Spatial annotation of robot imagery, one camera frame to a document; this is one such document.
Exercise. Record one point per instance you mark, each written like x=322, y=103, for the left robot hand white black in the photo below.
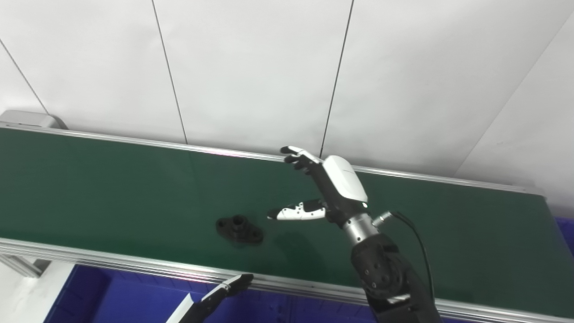
x=215, y=298

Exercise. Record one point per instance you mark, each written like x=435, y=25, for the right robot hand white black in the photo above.
x=343, y=184

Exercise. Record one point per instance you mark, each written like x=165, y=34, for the black flanged plastic part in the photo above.
x=240, y=229

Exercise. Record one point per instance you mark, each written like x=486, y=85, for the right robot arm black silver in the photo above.
x=381, y=269

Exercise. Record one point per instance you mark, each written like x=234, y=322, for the aluminium conveyor support leg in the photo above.
x=22, y=265

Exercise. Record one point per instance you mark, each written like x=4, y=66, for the green conveyor belt aluminium frame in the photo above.
x=134, y=188

